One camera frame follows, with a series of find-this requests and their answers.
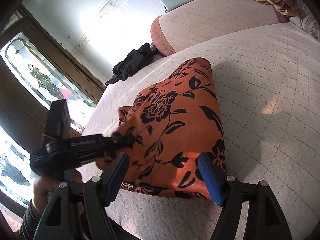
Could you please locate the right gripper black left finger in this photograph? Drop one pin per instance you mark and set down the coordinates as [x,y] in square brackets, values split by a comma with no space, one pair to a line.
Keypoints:
[77,211]

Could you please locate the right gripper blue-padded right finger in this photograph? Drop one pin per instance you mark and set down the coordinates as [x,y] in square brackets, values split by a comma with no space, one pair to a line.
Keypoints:
[265,218]

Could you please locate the orange floral blouse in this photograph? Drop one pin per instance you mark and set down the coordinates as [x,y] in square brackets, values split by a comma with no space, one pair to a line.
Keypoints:
[168,126]

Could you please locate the left forearm striped sleeve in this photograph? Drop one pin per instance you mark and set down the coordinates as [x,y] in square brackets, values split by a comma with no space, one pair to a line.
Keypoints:
[29,224]

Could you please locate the black clothes pile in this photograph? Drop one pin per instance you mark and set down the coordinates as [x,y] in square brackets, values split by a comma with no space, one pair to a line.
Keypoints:
[133,62]

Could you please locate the stained glass wooden door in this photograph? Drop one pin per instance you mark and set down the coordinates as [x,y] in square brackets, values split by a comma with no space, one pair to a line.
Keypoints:
[36,71]

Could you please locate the pink quilted bedspread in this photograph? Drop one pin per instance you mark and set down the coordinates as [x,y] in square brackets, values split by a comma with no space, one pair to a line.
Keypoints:
[267,85]

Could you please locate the striped floral bedsheet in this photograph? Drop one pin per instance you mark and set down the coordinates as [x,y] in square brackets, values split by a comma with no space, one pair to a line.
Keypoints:
[308,23]

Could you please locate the pink quilted headboard cushion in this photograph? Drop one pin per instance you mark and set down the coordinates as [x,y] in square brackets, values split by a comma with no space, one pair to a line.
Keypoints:
[203,20]

